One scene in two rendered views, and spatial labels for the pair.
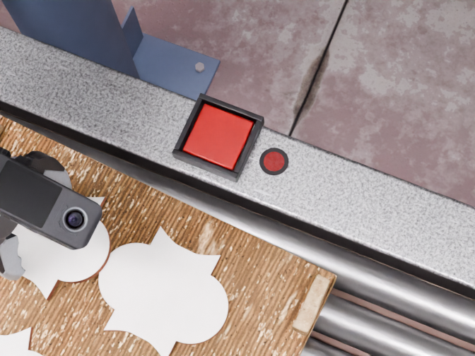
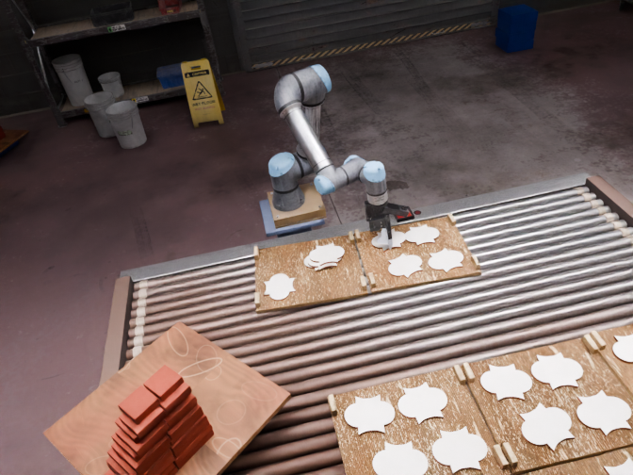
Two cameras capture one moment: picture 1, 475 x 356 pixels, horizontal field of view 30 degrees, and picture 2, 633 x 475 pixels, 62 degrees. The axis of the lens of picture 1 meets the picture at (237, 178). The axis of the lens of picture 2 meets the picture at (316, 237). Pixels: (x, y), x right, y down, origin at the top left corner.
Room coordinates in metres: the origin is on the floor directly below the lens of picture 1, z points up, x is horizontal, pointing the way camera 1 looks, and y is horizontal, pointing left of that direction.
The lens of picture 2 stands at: (-0.84, 1.42, 2.31)
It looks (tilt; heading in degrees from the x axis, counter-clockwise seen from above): 39 degrees down; 322
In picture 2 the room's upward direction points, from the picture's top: 8 degrees counter-clockwise
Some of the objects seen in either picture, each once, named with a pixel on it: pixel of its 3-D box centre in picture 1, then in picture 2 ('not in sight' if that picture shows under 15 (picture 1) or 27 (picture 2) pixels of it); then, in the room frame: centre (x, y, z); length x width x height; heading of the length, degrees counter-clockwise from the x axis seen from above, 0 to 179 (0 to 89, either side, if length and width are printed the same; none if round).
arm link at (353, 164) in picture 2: not in sight; (355, 170); (0.39, 0.23, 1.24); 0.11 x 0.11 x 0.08; 78
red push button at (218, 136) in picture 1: (218, 138); not in sight; (0.35, 0.01, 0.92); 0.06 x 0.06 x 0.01; 58
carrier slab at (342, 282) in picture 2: not in sight; (307, 270); (0.40, 0.53, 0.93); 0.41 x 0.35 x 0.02; 53
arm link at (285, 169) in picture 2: not in sight; (284, 171); (0.82, 0.25, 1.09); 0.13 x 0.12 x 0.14; 78
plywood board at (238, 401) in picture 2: not in sight; (168, 415); (0.17, 1.26, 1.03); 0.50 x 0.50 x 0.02; 8
